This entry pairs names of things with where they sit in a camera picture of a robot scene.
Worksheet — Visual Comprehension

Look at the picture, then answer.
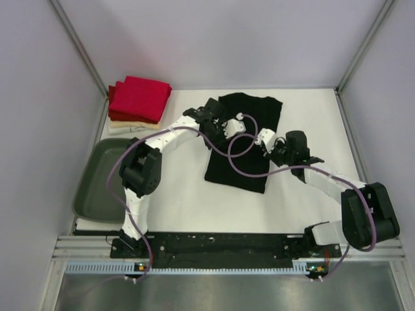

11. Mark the black t shirt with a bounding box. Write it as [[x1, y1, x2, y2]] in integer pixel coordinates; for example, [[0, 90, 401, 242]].
[[204, 93, 284, 194]]

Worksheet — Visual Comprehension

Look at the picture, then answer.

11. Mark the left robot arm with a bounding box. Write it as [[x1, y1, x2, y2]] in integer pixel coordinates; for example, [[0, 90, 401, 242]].
[[119, 98, 226, 257]]

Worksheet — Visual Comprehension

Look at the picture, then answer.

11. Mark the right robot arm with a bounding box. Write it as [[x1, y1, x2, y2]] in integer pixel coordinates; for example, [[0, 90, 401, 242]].
[[257, 130, 400, 257]]

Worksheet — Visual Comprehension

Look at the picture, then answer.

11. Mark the folded red t shirt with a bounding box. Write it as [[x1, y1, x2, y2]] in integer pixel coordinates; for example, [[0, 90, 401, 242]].
[[108, 76, 172, 124]]

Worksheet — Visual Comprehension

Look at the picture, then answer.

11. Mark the folded white t shirt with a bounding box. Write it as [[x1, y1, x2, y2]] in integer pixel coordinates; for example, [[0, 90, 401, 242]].
[[108, 126, 150, 135]]

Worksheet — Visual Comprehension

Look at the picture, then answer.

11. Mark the folded beige t shirt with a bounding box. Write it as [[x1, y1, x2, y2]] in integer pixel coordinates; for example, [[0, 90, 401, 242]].
[[110, 121, 161, 130]]

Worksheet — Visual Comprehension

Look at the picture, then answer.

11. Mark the grey plastic bin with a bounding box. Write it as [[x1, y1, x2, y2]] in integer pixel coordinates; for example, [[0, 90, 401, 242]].
[[72, 138, 129, 224]]

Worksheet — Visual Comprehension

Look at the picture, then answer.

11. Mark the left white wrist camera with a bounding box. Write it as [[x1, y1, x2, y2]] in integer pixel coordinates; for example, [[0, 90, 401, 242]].
[[222, 113, 246, 139]]

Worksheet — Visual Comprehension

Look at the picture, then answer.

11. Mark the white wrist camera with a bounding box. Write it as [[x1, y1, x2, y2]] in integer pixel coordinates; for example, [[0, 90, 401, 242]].
[[222, 113, 246, 139], [255, 128, 278, 154]]

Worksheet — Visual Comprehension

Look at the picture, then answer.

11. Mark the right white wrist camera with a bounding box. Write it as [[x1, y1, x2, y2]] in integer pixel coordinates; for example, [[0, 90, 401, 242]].
[[255, 128, 278, 154]]

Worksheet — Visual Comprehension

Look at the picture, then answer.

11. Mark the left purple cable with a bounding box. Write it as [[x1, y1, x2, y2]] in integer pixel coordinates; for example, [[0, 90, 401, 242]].
[[106, 113, 260, 282]]

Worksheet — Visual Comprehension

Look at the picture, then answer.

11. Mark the right aluminium frame post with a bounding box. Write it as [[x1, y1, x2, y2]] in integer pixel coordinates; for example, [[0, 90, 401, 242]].
[[336, 0, 396, 94]]

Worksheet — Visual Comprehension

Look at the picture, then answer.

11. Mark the aluminium frame post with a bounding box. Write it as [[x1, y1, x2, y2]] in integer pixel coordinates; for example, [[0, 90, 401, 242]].
[[336, 0, 396, 94], [48, 0, 110, 98]]

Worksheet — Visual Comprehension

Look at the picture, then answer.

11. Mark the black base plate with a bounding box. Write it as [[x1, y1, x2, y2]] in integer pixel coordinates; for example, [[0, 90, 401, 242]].
[[110, 232, 341, 268]]

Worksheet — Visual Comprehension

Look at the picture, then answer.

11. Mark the left aluminium frame post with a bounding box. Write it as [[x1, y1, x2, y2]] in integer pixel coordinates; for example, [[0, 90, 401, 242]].
[[48, 0, 110, 98]]

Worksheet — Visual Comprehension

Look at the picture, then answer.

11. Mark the blue slotted cable duct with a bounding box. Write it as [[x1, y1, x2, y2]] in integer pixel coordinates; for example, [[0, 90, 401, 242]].
[[64, 259, 311, 275]]

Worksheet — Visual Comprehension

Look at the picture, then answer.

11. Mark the aluminium front rail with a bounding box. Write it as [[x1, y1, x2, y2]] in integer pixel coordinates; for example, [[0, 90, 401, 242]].
[[52, 236, 112, 260]]

